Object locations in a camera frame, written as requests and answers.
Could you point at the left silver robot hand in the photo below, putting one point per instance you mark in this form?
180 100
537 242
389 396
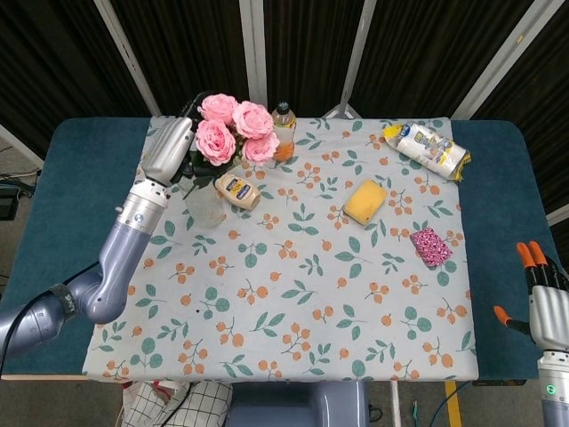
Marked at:
171 147

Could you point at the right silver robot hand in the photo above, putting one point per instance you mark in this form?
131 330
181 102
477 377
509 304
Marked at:
540 293

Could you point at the pink rose bouquet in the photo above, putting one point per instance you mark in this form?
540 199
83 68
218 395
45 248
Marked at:
231 131

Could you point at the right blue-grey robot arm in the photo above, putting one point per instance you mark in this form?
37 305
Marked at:
555 387

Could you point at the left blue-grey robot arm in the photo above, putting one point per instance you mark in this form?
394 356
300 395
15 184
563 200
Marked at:
89 276

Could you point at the clear textured glass vase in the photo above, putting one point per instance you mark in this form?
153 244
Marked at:
205 207

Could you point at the cream mayonnaise squeeze bottle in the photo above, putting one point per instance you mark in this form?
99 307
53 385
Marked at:
238 190

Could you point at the orange drink plastic bottle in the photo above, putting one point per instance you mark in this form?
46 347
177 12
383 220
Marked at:
284 133

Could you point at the pink patterned scrub pad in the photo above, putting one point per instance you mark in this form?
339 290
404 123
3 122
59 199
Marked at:
430 247

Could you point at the teal table mat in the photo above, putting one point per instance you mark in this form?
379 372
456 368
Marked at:
58 213

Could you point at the fruit leaf print tablecloth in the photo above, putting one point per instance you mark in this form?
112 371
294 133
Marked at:
284 276

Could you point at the white yellow plastic package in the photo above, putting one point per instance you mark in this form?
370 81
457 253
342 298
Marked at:
427 149

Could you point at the yellow green kitchen sponge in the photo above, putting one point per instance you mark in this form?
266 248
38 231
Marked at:
365 202

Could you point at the white grid pattern bag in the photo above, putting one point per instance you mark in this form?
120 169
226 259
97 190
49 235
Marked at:
178 402

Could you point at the blue-grey robot torso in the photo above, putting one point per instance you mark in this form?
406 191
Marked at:
298 404

